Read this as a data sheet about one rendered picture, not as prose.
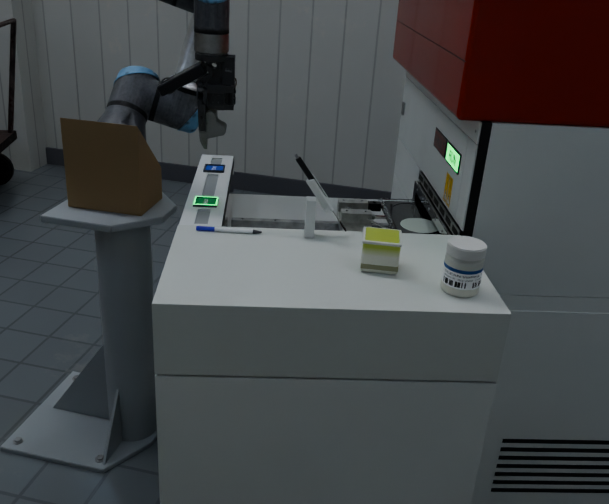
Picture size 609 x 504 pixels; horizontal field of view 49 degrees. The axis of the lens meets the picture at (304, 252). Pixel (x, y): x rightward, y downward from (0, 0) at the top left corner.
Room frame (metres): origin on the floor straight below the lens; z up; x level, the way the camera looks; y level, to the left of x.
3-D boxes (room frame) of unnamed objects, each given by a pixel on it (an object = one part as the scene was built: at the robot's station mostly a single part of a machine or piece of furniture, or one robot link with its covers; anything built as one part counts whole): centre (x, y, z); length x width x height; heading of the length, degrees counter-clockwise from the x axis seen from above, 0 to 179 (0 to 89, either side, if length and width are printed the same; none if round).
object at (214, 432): (1.48, -0.02, 0.41); 0.96 x 0.64 x 0.82; 4
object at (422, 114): (1.78, -0.33, 1.02); 0.81 x 0.03 x 0.40; 4
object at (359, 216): (1.63, -0.13, 0.89); 0.08 x 0.03 x 0.03; 94
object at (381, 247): (1.18, -0.15, 1.00); 0.07 x 0.07 x 0.07; 85
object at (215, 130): (1.47, 0.22, 1.14); 0.06 x 0.03 x 0.09; 94
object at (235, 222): (1.68, -0.05, 0.84); 0.50 x 0.02 x 0.03; 94
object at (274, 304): (1.18, -0.05, 0.89); 0.62 x 0.35 x 0.14; 94
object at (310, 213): (1.31, -0.02, 1.03); 0.06 x 0.04 x 0.13; 94
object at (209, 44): (1.48, 0.23, 1.33); 0.08 x 0.08 x 0.05
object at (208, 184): (1.61, 0.25, 0.89); 0.55 x 0.09 x 0.14; 4
